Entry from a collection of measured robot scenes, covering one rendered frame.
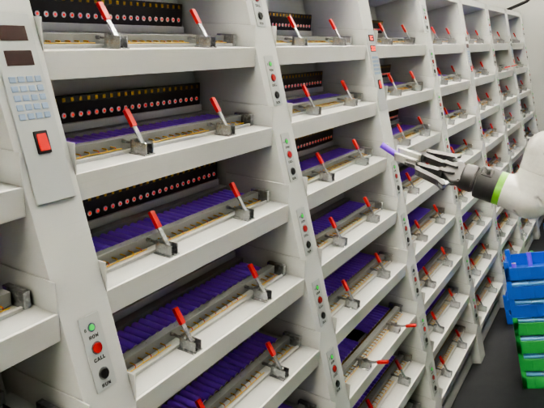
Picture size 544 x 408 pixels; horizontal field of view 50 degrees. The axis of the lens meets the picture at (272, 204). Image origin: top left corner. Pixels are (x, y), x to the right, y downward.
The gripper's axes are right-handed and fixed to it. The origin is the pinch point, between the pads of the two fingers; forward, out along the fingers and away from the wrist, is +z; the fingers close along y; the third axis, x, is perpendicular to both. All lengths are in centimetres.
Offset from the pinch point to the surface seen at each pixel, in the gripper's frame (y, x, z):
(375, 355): 40, 48, -10
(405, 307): 10, 66, -7
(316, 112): 8.8, -15.1, 24.4
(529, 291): -34, 92, -43
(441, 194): -61, 86, 7
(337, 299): 37.1, 28.7, 4.3
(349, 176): 9.6, 6.0, 14.2
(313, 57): -2.7, -24.0, 31.1
